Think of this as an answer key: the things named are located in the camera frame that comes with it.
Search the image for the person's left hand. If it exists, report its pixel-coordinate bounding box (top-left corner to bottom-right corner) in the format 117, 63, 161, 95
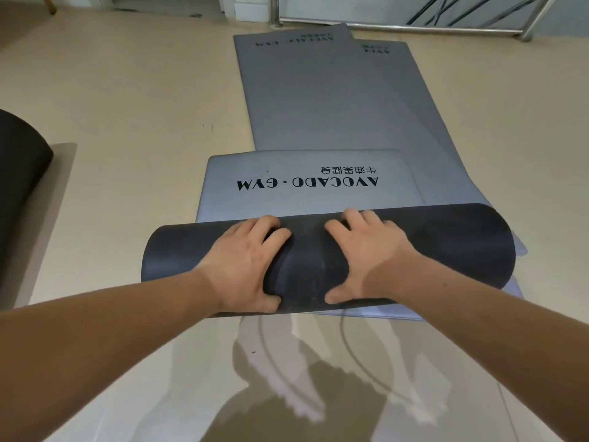
193, 215, 293, 314

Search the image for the person's right hand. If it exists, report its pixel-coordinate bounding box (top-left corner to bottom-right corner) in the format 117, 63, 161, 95
324, 207, 424, 305

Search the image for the person's left forearm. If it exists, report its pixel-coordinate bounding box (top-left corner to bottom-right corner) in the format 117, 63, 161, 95
0, 269, 221, 442

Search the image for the person's right forearm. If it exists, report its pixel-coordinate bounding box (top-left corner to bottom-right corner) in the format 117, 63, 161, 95
391, 252, 589, 442

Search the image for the silver metal railing frame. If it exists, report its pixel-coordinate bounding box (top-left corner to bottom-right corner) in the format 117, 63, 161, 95
270, 0, 560, 42

